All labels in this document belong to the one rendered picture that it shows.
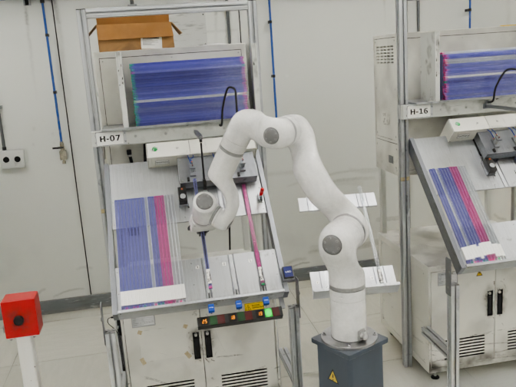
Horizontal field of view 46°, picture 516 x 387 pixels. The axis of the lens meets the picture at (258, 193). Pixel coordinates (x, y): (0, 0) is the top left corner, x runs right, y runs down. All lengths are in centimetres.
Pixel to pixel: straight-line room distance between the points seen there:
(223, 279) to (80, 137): 206
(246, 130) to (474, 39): 165
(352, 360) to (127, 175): 131
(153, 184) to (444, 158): 138
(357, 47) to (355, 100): 37
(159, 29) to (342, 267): 162
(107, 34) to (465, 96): 173
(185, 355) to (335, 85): 234
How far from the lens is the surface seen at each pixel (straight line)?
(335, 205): 202
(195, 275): 253
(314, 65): 441
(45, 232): 445
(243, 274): 253
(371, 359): 215
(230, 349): 292
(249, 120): 204
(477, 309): 326
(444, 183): 298
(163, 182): 275
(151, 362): 291
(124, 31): 309
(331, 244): 192
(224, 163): 212
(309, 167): 198
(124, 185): 275
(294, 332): 260
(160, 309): 247
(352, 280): 202
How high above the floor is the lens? 164
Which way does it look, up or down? 12 degrees down
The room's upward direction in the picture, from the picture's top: 4 degrees counter-clockwise
